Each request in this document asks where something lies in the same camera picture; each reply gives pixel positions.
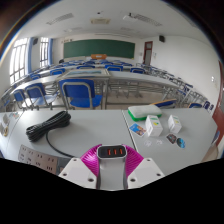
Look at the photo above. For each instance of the narrow window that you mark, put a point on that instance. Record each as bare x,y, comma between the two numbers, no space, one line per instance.
44,51

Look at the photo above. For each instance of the round blue sticker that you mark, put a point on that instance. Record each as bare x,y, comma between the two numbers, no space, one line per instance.
181,143

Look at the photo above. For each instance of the brown door with window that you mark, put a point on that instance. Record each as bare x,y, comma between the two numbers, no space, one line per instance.
148,53

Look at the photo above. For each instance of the large window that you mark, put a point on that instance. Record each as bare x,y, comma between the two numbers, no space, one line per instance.
18,60

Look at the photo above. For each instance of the black wall speaker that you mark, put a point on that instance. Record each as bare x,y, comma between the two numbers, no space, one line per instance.
35,41
161,38

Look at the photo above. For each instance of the green and white flat box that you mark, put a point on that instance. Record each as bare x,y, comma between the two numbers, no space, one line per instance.
145,111

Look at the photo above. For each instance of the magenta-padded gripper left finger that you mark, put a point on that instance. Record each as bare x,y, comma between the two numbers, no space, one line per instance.
77,173

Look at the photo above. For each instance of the ceiling lights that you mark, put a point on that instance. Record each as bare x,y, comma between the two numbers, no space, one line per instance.
60,18

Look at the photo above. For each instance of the blue printed card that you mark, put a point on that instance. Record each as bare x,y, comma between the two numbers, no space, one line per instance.
137,130

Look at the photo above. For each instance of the green blackboard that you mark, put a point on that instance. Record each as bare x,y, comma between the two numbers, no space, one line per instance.
99,48

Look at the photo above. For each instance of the white ceiling projector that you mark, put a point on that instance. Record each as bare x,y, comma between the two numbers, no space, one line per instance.
129,17

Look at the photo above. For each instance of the ceiling air conditioner vent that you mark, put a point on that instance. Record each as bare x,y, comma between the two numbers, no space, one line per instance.
100,21

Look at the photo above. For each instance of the red-brown door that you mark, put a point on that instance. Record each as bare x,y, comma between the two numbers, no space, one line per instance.
220,113

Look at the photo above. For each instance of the small white box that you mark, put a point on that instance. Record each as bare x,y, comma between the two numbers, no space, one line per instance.
5,119
174,124
154,126

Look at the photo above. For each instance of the dark square sticker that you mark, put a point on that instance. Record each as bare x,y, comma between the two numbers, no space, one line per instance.
171,138

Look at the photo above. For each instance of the grey classroom desks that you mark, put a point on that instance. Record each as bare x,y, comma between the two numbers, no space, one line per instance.
140,80

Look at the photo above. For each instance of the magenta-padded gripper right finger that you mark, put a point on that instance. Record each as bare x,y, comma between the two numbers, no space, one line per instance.
146,172

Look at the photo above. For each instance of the orange lectern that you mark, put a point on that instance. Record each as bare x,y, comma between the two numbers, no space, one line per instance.
99,57

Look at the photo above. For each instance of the grey power strip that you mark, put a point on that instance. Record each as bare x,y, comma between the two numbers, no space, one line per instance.
36,156

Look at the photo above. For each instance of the round yellow object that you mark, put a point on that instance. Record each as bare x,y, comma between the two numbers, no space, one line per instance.
5,131

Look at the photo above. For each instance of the white charger block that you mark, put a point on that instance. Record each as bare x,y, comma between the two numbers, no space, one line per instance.
112,170

